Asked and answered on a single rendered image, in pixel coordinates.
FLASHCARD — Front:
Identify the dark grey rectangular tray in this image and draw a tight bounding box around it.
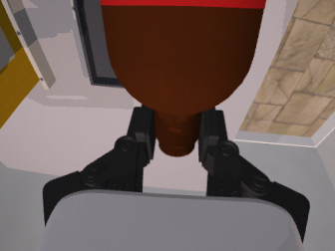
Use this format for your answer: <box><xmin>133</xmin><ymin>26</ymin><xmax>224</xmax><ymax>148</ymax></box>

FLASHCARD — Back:
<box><xmin>73</xmin><ymin>0</ymin><xmax>123</xmax><ymax>89</ymax></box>

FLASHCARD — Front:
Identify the yellow storage crate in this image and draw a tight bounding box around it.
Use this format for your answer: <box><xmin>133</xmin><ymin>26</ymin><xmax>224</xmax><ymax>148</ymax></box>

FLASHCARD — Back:
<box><xmin>0</xmin><ymin>0</ymin><xmax>40</xmax><ymax>128</ymax></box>

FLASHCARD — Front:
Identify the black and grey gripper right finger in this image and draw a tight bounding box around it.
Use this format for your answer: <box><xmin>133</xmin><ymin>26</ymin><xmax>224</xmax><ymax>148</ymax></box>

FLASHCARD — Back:
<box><xmin>198</xmin><ymin>107</ymin><xmax>310</xmax><ymax>243</ymax></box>

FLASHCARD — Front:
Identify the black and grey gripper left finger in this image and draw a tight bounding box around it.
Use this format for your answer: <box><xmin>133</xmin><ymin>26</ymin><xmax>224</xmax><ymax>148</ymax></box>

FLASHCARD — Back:
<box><xmin>43</xmin><ymin>105</ymin><xmax>156</xmax><ymax>226</ymax></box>

